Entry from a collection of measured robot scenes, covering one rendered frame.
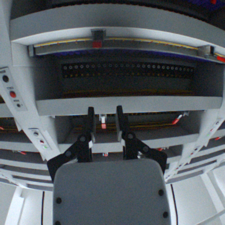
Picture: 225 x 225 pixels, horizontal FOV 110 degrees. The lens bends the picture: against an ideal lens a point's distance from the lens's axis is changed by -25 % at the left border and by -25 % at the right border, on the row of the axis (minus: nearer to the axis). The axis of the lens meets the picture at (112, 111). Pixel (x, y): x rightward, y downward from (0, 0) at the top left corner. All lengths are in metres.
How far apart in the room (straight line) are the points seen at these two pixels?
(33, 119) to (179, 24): 0.43
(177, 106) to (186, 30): 0.20
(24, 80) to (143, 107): 0.30
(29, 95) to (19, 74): 0.06
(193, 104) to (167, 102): 0.10
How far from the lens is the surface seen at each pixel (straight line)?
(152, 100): 0.29
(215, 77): 0.52
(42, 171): 0.95
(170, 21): 0.26
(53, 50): 0.29
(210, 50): 0.33
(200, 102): 0.40
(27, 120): 0.38
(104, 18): 0.22
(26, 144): 0.53
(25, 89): 0.30
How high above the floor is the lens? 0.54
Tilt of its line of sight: 38 degrees up
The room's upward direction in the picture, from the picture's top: 179 degrees counter-clockwise
